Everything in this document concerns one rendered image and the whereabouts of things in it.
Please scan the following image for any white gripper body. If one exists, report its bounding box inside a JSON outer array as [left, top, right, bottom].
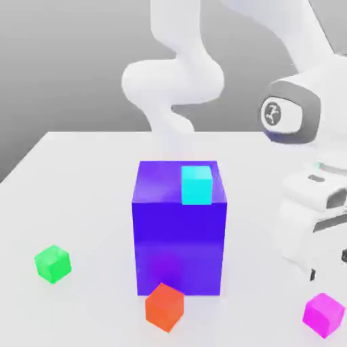
[[279, 199, 347, 274]]

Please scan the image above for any small magenta cube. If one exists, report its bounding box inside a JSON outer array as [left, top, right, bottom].
[[302, 292, 346, 340]]

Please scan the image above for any small cyan cube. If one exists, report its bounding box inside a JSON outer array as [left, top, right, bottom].
[[180, 165, 213, 206]]

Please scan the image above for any small orange cube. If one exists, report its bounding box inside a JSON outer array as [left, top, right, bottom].
[[144, 282, 185, 333]]

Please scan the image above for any small green cube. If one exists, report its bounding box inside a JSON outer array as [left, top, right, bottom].
[[34, 244, 73, 285]]

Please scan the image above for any large blue box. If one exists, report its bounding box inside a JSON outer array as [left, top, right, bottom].
[[131, 160, 228, 297]]

